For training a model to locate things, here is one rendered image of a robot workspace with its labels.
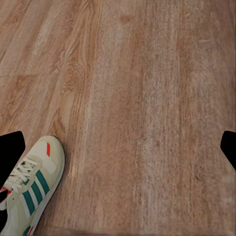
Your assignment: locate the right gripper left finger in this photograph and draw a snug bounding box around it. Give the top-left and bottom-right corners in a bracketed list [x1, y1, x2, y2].
[0, 131, 26, 190]

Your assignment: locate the gym shoe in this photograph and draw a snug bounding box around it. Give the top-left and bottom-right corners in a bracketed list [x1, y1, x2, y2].
[0, 135, 66, 236]

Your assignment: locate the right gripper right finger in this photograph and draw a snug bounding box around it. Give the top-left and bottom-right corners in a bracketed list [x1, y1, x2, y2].
[220, 131, 236, 170]

